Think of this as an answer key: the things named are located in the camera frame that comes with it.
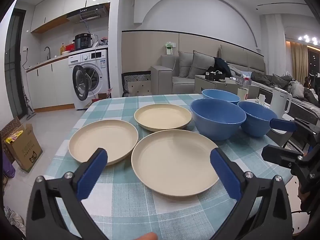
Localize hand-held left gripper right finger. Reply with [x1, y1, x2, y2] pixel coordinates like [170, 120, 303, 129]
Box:
[209, 147, 293, 240]

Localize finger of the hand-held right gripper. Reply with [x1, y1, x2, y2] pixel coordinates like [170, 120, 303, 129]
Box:
[270, 117, 320, 143]
[262, 144, 310, 170]

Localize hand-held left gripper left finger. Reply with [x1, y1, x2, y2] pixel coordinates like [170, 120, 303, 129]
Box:
[26, 148, 108, 240]

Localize blue bowl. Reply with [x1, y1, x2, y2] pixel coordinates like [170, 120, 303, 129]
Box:
[190, 98, 247, 141]
[202, 89, 240, 105]
[237, 101, 278, 137]

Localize beige plate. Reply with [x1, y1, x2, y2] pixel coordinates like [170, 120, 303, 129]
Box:
[131, 129, 224, 196]
[69, 123, 139, 166]
[134, 103, 192, 132]

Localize person's left hand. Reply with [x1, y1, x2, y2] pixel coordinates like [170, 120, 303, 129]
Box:
[136, 232, 158, 240]

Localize white electric kettle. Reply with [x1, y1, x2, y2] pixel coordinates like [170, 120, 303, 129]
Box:
[269, 87, 293, 119]

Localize teal checked tablecloth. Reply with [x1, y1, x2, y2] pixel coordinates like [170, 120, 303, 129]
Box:
[44, 94, 294, 240]

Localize dark rumpled blanket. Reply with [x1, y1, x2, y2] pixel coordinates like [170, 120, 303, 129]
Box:
[251, 71, 320, 105]

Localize beige curtain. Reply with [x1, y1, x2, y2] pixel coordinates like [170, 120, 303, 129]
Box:
[291, 40, 309, 79]

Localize brown cardboard box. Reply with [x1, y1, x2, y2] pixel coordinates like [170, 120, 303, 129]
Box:
[5, 123, 43, 173]

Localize red cardboard box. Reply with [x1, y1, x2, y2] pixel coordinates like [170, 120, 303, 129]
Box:
[91, 92, 112, 103]

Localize grey side cabinet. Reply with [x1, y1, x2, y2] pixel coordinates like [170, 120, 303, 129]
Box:
[194, 75, 260, 98]

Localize purple bag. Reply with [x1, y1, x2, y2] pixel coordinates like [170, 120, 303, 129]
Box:
[0, 152, 15, 178]

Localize dark jacket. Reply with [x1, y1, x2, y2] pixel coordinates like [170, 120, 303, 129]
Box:
[214, 57, 232, 78]

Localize black bag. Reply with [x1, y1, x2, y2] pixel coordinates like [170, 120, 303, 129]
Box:
[205, 66, 225, 81]

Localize stick vacuum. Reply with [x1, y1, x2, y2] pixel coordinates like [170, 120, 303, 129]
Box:
[24, 94, 37, 120]

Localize patterned cardboard box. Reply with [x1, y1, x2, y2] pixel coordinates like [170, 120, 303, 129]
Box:
[0, 117, 22, 143]

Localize grey cushion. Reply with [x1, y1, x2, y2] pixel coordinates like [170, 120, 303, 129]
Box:
[178, 51, 194, 78]
[188, 50, 215, 79]

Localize white lower kitchen cabinets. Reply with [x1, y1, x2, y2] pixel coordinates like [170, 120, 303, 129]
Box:
[26, 55, 75, 113]

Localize white kitchen cabinets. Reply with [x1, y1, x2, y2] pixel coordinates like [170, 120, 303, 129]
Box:
[26, 55, 75, 113]
[30, 0, 120, 33]

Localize black white patterned mat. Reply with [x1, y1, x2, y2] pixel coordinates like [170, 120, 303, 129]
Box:
[121, 72, 152, 97]

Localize grey sofa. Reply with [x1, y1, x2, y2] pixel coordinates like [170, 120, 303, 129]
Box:
[151, 44, 267, 95]

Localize white washing machine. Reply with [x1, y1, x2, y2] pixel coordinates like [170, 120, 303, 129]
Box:
[68, 49, 110, 110]

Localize black pressure cooker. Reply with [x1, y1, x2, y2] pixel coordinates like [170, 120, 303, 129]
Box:
[74, 32, 93, 51]

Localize range hood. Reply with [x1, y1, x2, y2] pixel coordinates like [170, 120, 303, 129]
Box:
[66, 4, 107, 23]

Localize white upper kitchen cabinets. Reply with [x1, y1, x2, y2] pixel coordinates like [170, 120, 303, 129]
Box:
[30, 0, 120, 33]

